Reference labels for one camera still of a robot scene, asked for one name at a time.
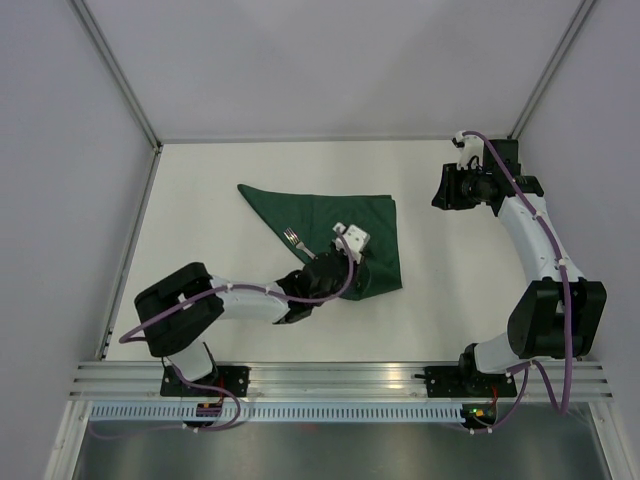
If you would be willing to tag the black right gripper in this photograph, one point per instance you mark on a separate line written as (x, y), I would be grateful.
(447, 196)

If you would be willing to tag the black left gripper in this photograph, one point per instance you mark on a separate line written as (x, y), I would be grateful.
(357, 268)

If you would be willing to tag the fork with pink handle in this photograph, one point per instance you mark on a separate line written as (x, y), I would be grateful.
(292, 237)

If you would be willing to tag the dark green cloth napkin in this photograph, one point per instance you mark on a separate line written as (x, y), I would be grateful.
(312, 218)

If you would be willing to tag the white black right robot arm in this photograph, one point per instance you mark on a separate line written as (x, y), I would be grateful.
(559, 313)

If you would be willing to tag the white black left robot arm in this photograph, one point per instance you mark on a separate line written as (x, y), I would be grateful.
(175, 312)

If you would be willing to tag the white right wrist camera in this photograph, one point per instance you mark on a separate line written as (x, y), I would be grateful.
(471, 149)

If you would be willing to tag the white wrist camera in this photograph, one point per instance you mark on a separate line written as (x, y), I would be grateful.
(352, 237)
(471, 149)

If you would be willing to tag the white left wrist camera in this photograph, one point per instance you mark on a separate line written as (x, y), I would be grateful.
(352, 237)

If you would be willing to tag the aluminium enclosure frame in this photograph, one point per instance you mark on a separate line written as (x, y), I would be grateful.
(561, 75)

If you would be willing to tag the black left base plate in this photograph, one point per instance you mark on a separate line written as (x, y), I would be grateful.
(234, 379)

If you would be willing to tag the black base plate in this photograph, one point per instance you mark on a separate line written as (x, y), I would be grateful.
(451, 382)
(234, 379)

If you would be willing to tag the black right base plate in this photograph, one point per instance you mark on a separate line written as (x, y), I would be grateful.
(451, 382)

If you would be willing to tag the aluminium mounting rail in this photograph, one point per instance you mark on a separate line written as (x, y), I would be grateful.
(304, 381)

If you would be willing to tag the white slotted cable duct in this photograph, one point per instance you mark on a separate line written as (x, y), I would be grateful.
(303, 412)

